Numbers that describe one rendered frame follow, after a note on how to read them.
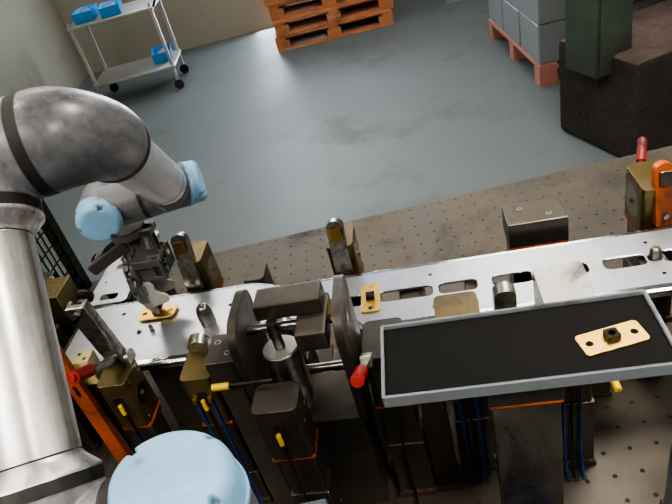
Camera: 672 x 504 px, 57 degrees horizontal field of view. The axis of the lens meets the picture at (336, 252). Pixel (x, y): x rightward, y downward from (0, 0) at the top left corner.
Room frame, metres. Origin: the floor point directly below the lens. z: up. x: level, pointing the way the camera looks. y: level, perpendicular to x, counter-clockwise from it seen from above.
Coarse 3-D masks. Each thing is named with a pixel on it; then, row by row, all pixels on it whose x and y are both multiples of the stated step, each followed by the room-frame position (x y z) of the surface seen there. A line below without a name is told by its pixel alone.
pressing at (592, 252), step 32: (480, 256) 0.99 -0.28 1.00; (512, 256) 0.96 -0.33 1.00; (544, 256) 0.94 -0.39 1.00; (576, 256) 0.91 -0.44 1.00; (608, 256) 0.89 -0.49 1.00; (224, 288) 1.13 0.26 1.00; (256, 288) 1.09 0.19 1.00; (352, 288) 1.00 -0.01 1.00; (384, 288) 0.97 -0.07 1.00; (416, 288) 0.95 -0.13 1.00; (480, 288) 0.90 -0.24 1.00; (608, 288) 0.80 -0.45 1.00; (640, 288) 0.78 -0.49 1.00; (128, 320) 1.11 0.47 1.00; (160, 320) 1.08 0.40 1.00; (192, 320) 1.04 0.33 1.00; (224, 320) 1.02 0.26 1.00; (96, 352) 1.03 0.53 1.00; (160, 352) 0.97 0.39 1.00
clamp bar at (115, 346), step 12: (84, 300) 0.89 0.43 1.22; (72, 312) 0.88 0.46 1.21; (84, 312) 0.88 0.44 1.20; (96, 312) 0.90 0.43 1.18; (84, 324) 0.88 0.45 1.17; (96, 324) 0.88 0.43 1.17; (96, 336) 0.89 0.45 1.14; (108, 336) 0.89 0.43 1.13; (96, 348) 0.90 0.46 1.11; (108, 348) 0.89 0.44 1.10; (120, 348) 0.90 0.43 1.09
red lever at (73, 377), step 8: (104, 360) 0.87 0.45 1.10; (112, 360) 0.88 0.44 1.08; (120, 360) 0.90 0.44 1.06; (80, 368) 0.81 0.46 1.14; (88, 368) 0.82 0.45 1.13; (96, 368) 0.84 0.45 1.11; (104, 368) 0.86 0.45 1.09; (72, 376) 0.79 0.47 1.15; (80, 376) 0.79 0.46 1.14; (88, 376) 0.81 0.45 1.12
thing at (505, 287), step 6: (498, 282) 0.77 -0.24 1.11; (504, 282) 0.77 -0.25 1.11; (510, 282) 0.77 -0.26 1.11; (492, 288) 0.78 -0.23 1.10; (498, 288) 0.76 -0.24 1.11; (504, 288) 0.76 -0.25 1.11; (510, 288) 0.76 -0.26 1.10; (492, 294) 0.78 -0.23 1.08; (498, 294) 0.76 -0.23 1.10; (504, 294) 0.75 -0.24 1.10; (510, 294) 0.75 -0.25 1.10; (498, 300) 0.76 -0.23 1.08; (504, 300) 0.76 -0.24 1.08; (510, 300) 0.76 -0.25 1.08; (516, 300) 0.75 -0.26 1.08; (498, 306) 0.76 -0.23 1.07; (504, 306) 0.76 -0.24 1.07; (510, 306) 0.76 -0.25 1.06; (516, 306) 0.76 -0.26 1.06
